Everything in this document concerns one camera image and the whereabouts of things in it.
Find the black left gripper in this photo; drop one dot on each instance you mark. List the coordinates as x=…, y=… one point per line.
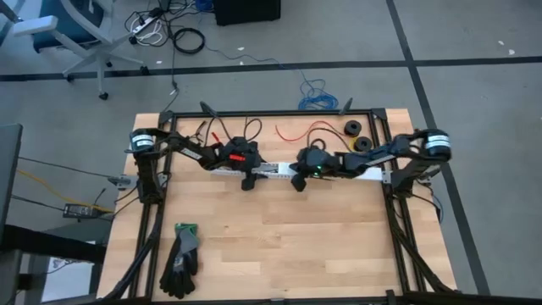
x=241, y=159

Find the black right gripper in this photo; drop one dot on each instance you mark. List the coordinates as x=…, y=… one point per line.
x=315, y=163

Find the white duct cover strip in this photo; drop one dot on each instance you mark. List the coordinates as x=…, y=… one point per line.
x=372, y=173

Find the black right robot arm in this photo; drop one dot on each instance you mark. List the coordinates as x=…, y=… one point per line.
x=372, y=160

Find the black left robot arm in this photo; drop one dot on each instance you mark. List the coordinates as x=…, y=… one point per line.
x=186, y=150

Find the black work glove green cuff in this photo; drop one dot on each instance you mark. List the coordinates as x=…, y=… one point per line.
x=182, y=262

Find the black box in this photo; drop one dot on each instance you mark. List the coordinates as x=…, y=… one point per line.
x=245, y=10

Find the white power strip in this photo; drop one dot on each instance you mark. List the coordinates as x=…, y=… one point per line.
x=146, y=22

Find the black power adapter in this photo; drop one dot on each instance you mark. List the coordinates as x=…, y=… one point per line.
x=78, y=210

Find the dark desk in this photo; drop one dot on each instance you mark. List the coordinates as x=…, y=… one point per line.
x=51, y=247

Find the white office chair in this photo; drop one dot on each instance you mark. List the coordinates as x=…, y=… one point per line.
x=80, y=25

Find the dark grey panel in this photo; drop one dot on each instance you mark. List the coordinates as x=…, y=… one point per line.
x=9, y=182

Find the black aluminium table frame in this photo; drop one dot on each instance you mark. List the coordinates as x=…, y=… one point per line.
x=271, y=113

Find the grey metal bracket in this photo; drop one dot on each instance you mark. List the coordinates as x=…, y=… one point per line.
x=385, y=177
x=120, y=181

